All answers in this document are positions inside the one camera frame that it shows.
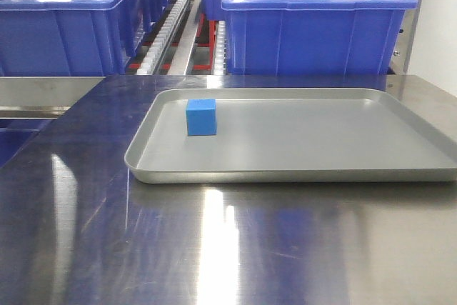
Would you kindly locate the blue cube block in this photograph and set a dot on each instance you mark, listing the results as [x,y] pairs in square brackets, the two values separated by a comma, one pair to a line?
[201,117]

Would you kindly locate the blue bin front right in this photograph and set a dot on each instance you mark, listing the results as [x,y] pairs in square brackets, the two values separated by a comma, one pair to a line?
[312,37]

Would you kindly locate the blue bin lower left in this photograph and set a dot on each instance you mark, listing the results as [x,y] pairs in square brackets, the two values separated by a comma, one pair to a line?
[16,133]

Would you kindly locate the blue bin front left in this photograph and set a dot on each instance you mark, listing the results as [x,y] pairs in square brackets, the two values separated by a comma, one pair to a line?
[70,37]

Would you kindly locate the grey metal tray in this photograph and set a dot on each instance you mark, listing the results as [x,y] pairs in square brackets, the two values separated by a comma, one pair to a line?
[289,135]

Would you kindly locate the steel shelf upright post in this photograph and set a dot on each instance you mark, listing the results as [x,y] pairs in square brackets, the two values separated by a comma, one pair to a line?
[410,19]

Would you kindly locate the white roller conveyor rail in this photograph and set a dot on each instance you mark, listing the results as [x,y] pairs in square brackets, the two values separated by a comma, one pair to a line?
[156,53]

